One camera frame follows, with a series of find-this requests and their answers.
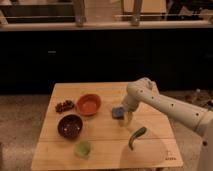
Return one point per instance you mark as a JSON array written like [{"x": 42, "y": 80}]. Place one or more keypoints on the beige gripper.
[{"x": 127, "y": 118}]

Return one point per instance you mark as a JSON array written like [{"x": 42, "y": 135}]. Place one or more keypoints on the blue sponge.
[{"x": 118, "y": 113}]

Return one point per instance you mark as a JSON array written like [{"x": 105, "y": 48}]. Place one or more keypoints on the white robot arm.
[{"x": 195, "y": 118}]

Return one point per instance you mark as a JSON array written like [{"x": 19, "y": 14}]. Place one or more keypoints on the orange bowl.
[{"x": 88, "y": 104}]

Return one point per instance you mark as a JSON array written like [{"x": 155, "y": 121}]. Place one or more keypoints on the purple bowl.
[{"x": 70, "y": 126}]

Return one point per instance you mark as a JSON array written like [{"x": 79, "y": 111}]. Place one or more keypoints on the green chili pepper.
[{"x": 136, "y": 135}]

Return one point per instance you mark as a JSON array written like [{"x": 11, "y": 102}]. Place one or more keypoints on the wooden table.
[{"x": 108, "y": 139}]

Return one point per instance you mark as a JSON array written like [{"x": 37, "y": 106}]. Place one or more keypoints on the green cup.
[{"x": 82, "y": 148}]

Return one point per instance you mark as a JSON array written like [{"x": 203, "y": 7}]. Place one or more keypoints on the dark grape bunch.
[{"x": 65, "y": 106}]

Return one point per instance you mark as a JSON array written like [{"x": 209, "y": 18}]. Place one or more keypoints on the dark counter cabinet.
[{"x": 35, "y": 57}]

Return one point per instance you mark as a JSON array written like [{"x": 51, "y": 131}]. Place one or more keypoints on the metal post right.
[{"x": 135, "y": 21}]

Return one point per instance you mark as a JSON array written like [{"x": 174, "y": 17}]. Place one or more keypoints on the metal post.
[
  {"x": 79, "y": 10},
  {"x": 135, "y": 21}
]

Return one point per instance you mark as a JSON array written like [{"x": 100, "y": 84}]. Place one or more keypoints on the metal post left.
[{"x": 79, "y": 10}]

